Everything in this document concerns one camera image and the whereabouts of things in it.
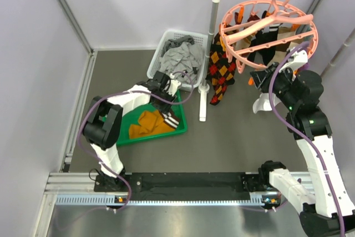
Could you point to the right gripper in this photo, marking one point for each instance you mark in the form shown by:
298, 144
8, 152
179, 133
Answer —
263, 79

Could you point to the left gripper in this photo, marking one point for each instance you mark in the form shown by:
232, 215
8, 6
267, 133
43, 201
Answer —
164, 108

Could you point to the orange brown striped sock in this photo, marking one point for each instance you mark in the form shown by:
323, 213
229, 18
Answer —
169, 124
150, 120

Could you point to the pink round clip hanger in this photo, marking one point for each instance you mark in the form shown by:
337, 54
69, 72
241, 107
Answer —
287, 33

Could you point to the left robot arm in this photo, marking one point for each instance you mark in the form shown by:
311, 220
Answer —
103, 126

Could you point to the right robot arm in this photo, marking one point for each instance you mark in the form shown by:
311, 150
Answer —
327, 211

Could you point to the orange clothes clip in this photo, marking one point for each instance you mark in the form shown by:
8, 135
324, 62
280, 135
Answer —
251, 81

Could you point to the grey clothes pile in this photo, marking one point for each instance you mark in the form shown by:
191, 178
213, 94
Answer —
182, 55

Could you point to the green plastic tray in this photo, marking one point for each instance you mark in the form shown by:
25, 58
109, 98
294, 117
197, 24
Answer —
132, 118

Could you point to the black argyle sock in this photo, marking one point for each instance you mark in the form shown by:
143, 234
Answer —
220, 72

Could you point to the white plastic laundry basket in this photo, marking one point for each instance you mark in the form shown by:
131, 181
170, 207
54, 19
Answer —
175, 34

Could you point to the black white striped sock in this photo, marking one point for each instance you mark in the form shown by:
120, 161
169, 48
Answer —
263, 36

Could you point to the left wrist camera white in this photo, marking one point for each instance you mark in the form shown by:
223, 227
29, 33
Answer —
174, 85

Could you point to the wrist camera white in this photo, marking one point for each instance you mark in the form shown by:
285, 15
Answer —
297, 60
174, 85

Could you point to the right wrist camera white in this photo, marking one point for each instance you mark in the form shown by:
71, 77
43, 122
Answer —
297, 60

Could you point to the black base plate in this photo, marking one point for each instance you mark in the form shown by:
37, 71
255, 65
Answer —
194, 186

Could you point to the grey slotted cable duct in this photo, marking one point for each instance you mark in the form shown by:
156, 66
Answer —
112, 200

